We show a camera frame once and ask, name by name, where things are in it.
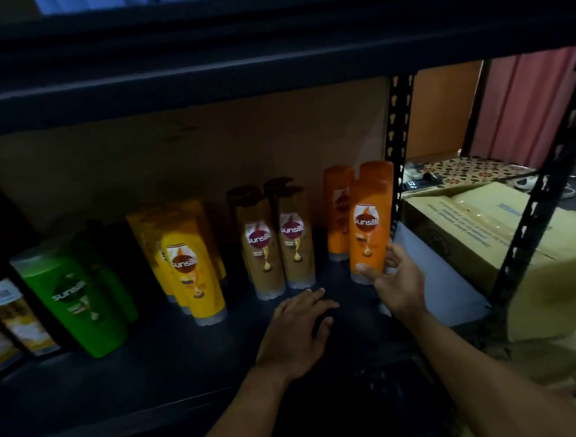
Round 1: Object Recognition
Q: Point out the person's left hand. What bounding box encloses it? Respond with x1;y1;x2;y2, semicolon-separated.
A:
252;287;344;384

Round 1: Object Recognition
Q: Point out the brown shampoo bottle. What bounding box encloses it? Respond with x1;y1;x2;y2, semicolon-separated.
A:
274;185;317;291
226;183;263;214
263;176;295;197
234;194;287;303

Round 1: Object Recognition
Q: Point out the yellow shampoo bottle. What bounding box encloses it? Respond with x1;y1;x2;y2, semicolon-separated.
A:
172;197;228;284
125;202;179;306
159;218;228;329

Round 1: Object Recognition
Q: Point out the person's right hand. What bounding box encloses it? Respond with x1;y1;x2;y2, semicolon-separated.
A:
354;240;430;329

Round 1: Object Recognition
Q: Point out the black metal shelving rack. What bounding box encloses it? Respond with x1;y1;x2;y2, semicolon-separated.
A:
0;0;576;437

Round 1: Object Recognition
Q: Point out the brown wooden door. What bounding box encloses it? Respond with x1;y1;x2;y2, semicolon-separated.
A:
401;60;487;162

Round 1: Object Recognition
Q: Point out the cardboard box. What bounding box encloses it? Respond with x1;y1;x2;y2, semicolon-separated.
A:
400;178;576;348

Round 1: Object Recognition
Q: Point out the pink curtain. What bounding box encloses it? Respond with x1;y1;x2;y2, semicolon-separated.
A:
466;46;576;173

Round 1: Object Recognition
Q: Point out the orange shampoo bottle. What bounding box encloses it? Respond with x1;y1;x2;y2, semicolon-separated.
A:
359;160;396;194
346;177;396;287
322;164;359;263

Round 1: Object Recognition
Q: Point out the person's right forearm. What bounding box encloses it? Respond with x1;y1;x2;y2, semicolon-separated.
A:
407;304;576;437

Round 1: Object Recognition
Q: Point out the white sheet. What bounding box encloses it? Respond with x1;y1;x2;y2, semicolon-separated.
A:
375;219;492;330

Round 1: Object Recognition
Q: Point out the blue cloth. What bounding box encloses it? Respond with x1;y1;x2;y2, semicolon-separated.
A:
33;0;209;16

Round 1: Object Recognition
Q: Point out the person's left forearm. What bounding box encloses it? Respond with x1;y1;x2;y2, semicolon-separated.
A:
188;362;297;437

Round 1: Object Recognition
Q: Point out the green shampoo bottle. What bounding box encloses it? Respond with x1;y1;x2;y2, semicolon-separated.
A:
73;226;140;326
9;242;130;362

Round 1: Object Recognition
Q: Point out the patterned mat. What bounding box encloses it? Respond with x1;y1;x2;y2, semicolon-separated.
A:
404;153;536;189

